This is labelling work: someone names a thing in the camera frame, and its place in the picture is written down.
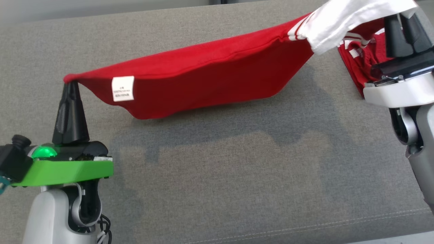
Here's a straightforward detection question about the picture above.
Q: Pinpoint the red white basketball jersey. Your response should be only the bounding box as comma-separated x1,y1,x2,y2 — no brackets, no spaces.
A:
63,0,419,120

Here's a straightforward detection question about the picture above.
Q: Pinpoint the grey fabric sofa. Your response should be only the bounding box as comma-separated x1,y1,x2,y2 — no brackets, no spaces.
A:
0,0,434,244

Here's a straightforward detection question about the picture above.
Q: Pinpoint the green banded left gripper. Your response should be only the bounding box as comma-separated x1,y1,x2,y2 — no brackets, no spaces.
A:
10,82,114,187

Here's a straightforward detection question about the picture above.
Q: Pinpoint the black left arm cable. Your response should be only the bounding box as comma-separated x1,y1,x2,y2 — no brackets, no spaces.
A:
96,214,112,244

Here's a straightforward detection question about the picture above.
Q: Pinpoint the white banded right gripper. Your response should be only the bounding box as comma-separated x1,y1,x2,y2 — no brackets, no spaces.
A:
363,9,434,109

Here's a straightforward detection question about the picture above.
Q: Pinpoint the red shorts white stripe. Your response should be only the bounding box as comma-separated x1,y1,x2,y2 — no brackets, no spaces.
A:
337,19,395,99

